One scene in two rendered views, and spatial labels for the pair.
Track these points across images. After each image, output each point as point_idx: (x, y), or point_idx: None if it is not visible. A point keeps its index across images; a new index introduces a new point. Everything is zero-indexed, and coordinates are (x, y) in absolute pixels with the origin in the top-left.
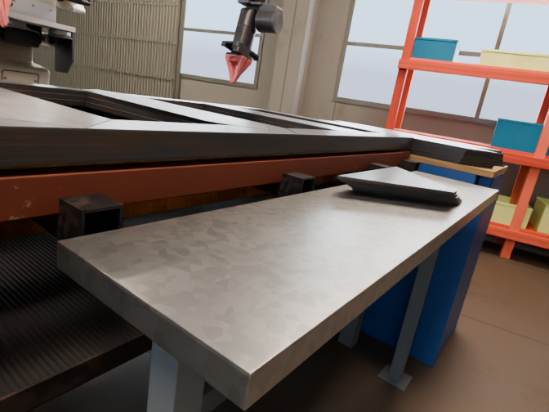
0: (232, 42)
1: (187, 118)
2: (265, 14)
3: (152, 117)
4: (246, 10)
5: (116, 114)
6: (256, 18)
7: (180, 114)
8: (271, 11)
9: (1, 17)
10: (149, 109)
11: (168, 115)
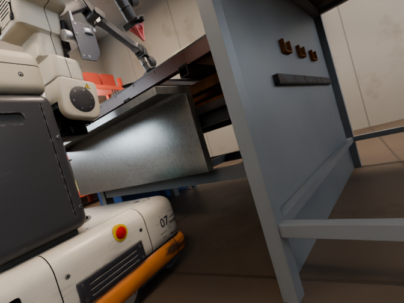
0: (154, 67)
1: (197, 80)
2: (153, 59)
3: (188, 82)
4: (146, 57)
5: (175, 85)
6: (151, 60)
7: (199, 79)
8: (153, 59)
9: (143, 36)
10: (184, 80)
11: (192, 81)
